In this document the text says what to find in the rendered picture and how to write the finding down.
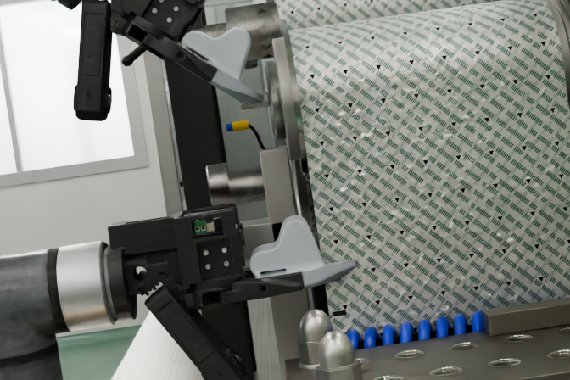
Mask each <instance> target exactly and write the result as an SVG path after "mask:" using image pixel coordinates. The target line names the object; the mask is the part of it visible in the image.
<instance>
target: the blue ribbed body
mask: <svg viewBox="0 0 570 380"><path fill-rule="evenodd" d="M454 324H455V327H450V324H449V321H448V319H447V318H446V317H444V316H441V317H439V318H438V319H437V323H436V330H433V328H432V325H431V323H430V321H429V320H427V319H422V320H420V321H419V325H418V332H415V330H414V327H413V326H412V324H411V323H410V322H408V321H405V322H403V323H402V324H401V327H400V335H398V334H397V332H396V330H395V328H394V326H393V325H391V324H387V325H385V326H384V327H383V337H382V338H380V337H379V334H378V332H377V329H376V328H375V327H368V328H367V329H366V330H365V339H364V340H362V339H361V336H360V334H359V332H358V331H357V330H355V329H352V330H349V332H348V333H347V337H348V338H349V339H350V341H351V343H352V344H353V346H354V349H365V348H371V347H377V346H384V345H390V344H400V343H406V342H412V341H418V340H424V339H430V338H441V337H447V336H453V335H459V334H465V333H475V332H482V331H484V326H483V314H482V312H480V311H475V312H474V313H473V314H472V325H468V323H467V319H466V317H465V316H464V315H463V314H457V315H456V316H455V320H454Z"/></svg>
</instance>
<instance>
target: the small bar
mask: <svg viewBox="0 0 570 380"><path fill-rule="evenodd" d="M482 314H483V326H484V331H485V332H487V333H488V334H489V335H490V336H495V335H501V334H507V333H518V332H524V331H530V330H535V329H541V328H547V327H559V326H565V325H570V298H564V299H553V300H546V301H540V302H534V303H529V304H523V305H512V306H506V307H500V308H493V309H487V310H482Z"/></svg>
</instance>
